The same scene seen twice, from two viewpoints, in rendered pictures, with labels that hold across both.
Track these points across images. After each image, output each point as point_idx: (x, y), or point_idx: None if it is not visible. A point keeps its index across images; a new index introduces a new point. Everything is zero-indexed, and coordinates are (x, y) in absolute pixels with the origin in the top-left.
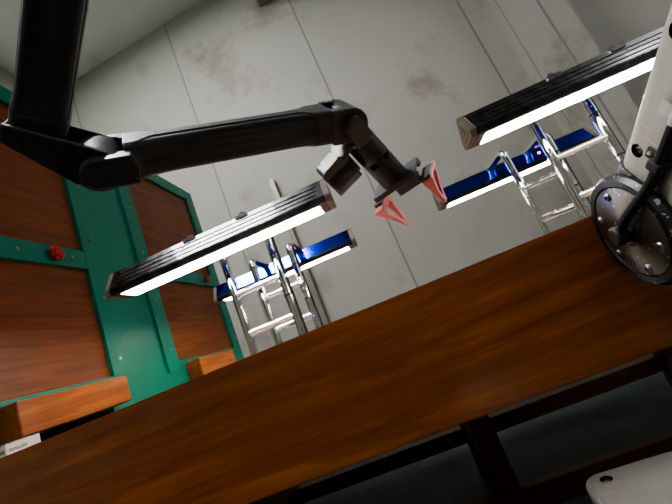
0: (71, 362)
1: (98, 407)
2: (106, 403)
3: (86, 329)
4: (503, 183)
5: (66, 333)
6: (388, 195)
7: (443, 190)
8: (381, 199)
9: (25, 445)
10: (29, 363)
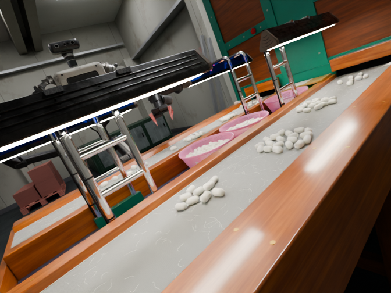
0: (266, 70)
1: (263, 90)
2: (266, 89)
3: (271, 56)
4: (128, 102)
5: (264, 60)
6: (167, 107)
7: (155, 122)
8: (167, 111)
9: (237, 103)
10: (255, 72)
